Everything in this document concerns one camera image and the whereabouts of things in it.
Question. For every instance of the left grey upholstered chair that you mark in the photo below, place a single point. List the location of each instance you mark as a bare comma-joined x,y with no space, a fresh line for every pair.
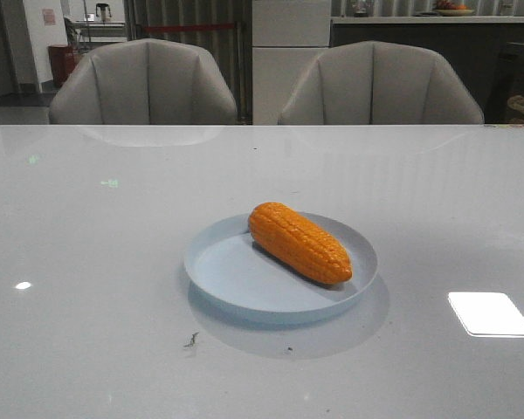
145,82

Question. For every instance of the dark grey counter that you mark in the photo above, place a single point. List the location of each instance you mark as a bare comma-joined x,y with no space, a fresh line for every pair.
471,44

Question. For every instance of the right grey upholstered chair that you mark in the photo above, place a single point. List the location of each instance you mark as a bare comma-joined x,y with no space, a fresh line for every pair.
378,83

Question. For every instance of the fruit bowl on counter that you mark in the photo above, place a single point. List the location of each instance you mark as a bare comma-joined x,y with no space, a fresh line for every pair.
447,8

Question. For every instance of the orange corn cob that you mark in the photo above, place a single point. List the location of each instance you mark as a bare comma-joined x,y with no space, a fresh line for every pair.
300,243

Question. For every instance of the red bin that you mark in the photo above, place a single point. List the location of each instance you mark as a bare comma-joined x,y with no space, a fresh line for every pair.
62,63

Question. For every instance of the white drawer cabinet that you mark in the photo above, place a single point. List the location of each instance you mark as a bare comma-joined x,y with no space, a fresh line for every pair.
286,35

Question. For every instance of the grey upholstered chair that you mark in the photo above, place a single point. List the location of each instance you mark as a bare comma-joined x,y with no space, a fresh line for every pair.
145,82
378,83

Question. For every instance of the red retractable barrier belt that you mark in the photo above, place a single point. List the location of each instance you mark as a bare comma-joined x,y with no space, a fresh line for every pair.
189,28

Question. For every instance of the pink wall notice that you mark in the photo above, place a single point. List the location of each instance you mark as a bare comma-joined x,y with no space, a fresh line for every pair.
49,17

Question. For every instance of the dark side chair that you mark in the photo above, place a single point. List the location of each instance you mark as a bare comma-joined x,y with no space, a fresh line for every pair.
505,103

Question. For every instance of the distant metal table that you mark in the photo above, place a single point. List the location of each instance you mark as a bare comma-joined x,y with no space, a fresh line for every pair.
83,36

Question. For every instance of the light blue round plate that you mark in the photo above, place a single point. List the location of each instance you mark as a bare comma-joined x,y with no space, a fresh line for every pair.
237,276

